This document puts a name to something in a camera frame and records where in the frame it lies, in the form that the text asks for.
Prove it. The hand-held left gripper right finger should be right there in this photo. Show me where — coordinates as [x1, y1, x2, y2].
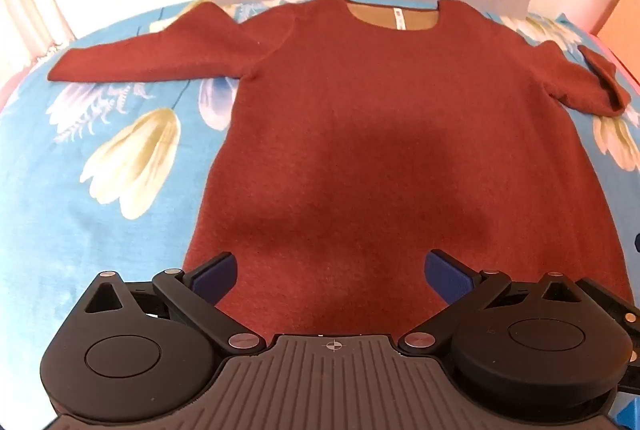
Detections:
[399, 248, 584, 356]

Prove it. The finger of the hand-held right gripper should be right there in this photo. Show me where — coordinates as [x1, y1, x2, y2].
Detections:
[575, 277, 640, 336]

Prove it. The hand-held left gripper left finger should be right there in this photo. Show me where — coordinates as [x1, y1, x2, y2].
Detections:
[84, 252, 267, 356]

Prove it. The rust red sweater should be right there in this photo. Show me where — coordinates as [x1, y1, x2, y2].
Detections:
[47, 0, 633, 338]

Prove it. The blue floral bedsheet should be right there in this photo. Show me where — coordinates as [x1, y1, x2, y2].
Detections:
[0, 0, 640, 417]

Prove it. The orange wooden furniture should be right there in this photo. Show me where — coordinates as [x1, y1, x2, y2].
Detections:
[594, 0, 640, 78]

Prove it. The pink cloth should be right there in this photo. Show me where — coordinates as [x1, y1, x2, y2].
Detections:
[0, 57, 31, 111]

